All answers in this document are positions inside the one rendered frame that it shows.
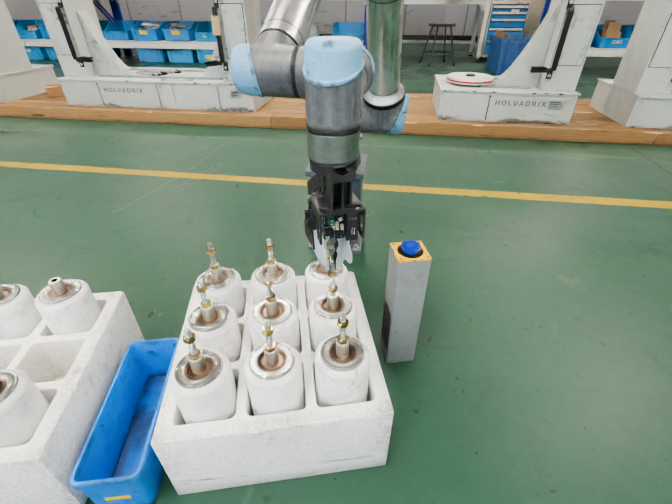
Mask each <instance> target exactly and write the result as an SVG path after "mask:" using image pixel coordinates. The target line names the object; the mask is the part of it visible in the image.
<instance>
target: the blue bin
mask: <svg viewBox="0 0 672 504"><path fill-rule="evenodd" d="M178 342H179V339H178V338H162V339H151V340H139V341H134V342H132V343H131V344H130V345H129V346H128V348H127V350H126V352H125V354H124V357H123V359H122V361H121V363H120V366H119V368H118V370H117V373H116V375H115V377H114V379H113V382H112V384H111V386H110V388H109V391H108V393H107V395H106V397H105V400H104V402H103V404H102V406H101V409H100V411H99V413H98V416H97V418H96V420H95V422H94V425H93V427H92V429H91V431H90V434H89V436H88V438H87V440H86V443H85V445H84V447H83V449H82V452H81V454H80V456H79V459H78V461H77V463H76V465H75V468H74V470H73V472H72V474H71V477H70V480H69V482H70V485H71V486H72V487H73V488H74V489H76V490H81V491H82V492H83V493H84V494H85V495H87V496H88V497H89V498H90V499H91V500H92V501H93V502H94V503H95V504H155V502H156V501H157V499H158V495H159V491H160V487H161V483H162V479H163V475H164V471H165V469H164V468H163V466H162V464H161V462H160V460H159V458H158V457H157V455H156V453H155V451H154V449H153V447H152V446H151V440H152V437H153V433H154V429H155V427H156V423H157V418H158V415H159V411H160V408H161V404H162V400H163V397H164V393H165V389H166V386H167V382H168V379H169V375H170V371H171V369H172V364H173V360H174V357H175V353H176V350H177V346H178Z"/></svg>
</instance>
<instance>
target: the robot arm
mask: <svg viewBox="0 0 672 504"><path fill-rule="evenodd" d="M320 2H321V0H274V1H273V3H272V6H271V8H270V10H269V12H268V15H267V17H266V19H265V21H264V24H263V26H262V28H261V30H260V33H259V35H258V37H257V40H256V42H255V44H251V43H247V44H239V45H237V46H235V47H234V49H233V50H232V53H231V57H230V72H231V77H232V80H233V82H234V85H235V87H236V89H237V90H238V91H239V92H240V93H242V94H245V95H250V96H259V97H261V98H264V96H265V97H284V98H301V99H305V102H306V123H307V129H306V133H307V151H308V157H309V160H310V170H311V171H312V172H314V173H316V175H314V176H313V177H312V178H311V179H310V180H308V181H307V186H308V194H309V195H311V196H310V197H309V198H308V199H307V202H308V204H309V206H308V210H304V222H303V226H304V231H305V234H306V236H307V238H308V240H309V242H310V244H311V245H312V248H313V250H314V252H315V254H316V256H317V258H318V260H319V262H320V263H321V265H322V266H323V267H324V268H325V269H326V270H327V271H329V270H330V260H329V258H328V253H329V250H328V248H327V242H328V240H329V239H330V238H335V239H336V242H335V244H334V248H335V253H334V255H333V260H334V265H335V269H338V268H339V267H340V266H341V264H342V263H343V261H344V260H346V261H347V262H348V263H352V252H351V249H350V246H351V240H357V239H358V235H359V234H360V236H361V237H362V239H364V234H365V214H366V209H365V207H364V206H363V205H362V203H361V202H360V200H359V199H358V198H357V196H356V195H355V193H354V192H352V182H356V172H355V171H356V170H357V168H358V166H359V165H360V164H361V154H360V150H359V141H360V140H362V139H363V134H362V133H377V134H386V135H389V134H399V133H401V132H402V130H403V126H404V122H405V118H406V113H407V108H408V103H409V94H407V93H405V90H404V87H403V85H402V84H401V83H400V67H401V49H402V31H403V13H404V0H366V22H367V50H366V49H365V48H364V47H363V45H362V42H361V40H360V39H358V38H356V37H352V36H319V37H311V38H309V39H308V36H309V33H310V30H311V28H312V25H313V22H314V19H315V16H316V13H317V11H318V8H319V5H320ZM307 39H308V40H307ZM360 132H362V133H360ZM361 215H362V216H363V221H362V228H361Z"/></svg>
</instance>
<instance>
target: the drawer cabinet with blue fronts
mask: <svg viewBox="0 0 672 504"><path fill-rule="evenodd" d="M530 5H531V2H527V1H491V4H490V9H489V14H488V19H487V24H486V29H485V34H484V39H483V44H482V49H481V55H480V58H478V59H479V60H480V61H482V62H487V57H488V51H489V46H490V40H491V39H490V35H491V34H495V33H496V30H500V31H504V33H506V34H509V35H523V33H524V29H525V25H526V21H527V17H528V13H529V9H530ZM483 16H484V12H482V18H481V23H480V28H479V33H478V39H477V43H478V42H479V37H480V32H481V26H482V21H483Z"/></svg>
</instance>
